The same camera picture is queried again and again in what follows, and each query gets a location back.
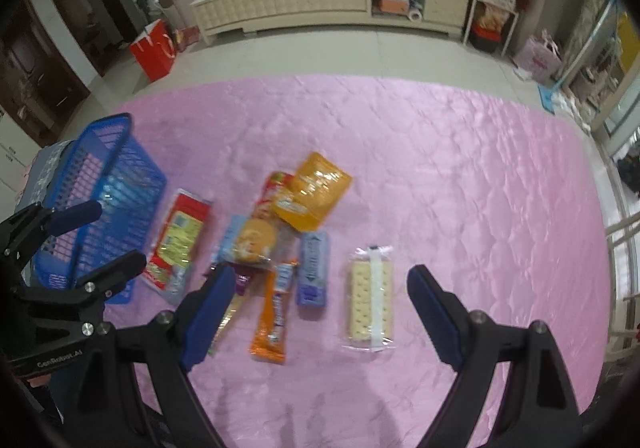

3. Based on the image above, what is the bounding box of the light blue round cake packet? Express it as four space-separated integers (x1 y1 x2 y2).
210 214 281 271

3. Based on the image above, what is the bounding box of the pink gift bag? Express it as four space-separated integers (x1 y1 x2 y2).
515 30 563 84

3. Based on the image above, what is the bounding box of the yellow orange snack packet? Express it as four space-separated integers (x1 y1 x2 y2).
270 151 353 232

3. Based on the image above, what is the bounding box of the clear cracker packet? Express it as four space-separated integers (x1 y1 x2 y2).
340 244 398 353

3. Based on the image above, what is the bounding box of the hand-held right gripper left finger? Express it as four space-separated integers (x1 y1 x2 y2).
107 264 238 448

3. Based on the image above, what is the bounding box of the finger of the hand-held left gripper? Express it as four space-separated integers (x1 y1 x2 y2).
20 249 148 309
0 200 104 260

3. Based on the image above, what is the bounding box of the red printed box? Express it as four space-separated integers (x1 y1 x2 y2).
472 10 513 51

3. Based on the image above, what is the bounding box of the long orange snack packet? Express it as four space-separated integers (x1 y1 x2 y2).
249 262 300 365

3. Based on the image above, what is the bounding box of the red paper bag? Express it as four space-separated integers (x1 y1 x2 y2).
130 19 180 83

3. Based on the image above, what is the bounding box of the cream tufted tv cabinet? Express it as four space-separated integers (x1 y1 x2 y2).
190 0 473 46

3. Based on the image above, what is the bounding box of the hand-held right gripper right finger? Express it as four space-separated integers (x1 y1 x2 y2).
406 264 586 448

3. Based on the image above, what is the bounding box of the red orange snack packet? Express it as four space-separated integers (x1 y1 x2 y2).
252 170 296 229

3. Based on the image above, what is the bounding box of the dark wooden door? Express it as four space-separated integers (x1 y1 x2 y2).
42 0 138 79

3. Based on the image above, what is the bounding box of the pale purple-blue snack packet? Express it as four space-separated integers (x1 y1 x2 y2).
296 230 332 307

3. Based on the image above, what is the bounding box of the green white snack packet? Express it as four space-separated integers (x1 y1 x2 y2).
140 188 212 305

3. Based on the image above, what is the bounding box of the blue plastic mesh basket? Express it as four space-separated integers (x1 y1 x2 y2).
32 113 168 305

